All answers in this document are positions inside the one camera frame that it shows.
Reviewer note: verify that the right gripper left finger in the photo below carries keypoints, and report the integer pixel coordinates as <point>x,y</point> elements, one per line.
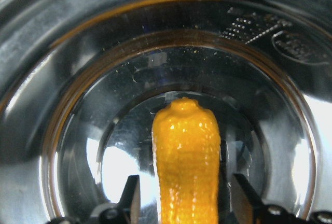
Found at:
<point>127,210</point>

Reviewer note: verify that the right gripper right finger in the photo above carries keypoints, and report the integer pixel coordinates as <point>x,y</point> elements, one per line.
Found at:
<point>248,207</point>

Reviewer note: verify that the yellow corn cob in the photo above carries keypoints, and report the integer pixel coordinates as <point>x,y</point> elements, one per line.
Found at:
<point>186,148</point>

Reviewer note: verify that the light green electric pot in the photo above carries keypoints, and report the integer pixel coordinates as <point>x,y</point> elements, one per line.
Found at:
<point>81,81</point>

